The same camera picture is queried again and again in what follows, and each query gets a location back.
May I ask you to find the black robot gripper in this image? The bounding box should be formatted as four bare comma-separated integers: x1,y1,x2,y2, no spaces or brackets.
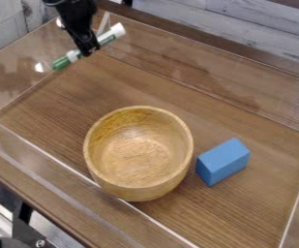
43,0,101,57

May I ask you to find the green Expo marker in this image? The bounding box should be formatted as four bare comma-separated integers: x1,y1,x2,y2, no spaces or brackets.
53,22,126,71

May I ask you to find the blue foam block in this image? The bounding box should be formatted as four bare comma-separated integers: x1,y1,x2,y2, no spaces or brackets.
195,139,251,186

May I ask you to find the black table leg bracket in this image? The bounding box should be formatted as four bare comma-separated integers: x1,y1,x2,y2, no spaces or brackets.
13,201,58,248

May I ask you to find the brown wooden bowl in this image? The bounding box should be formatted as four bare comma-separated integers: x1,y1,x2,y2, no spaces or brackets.
83,106,194,202

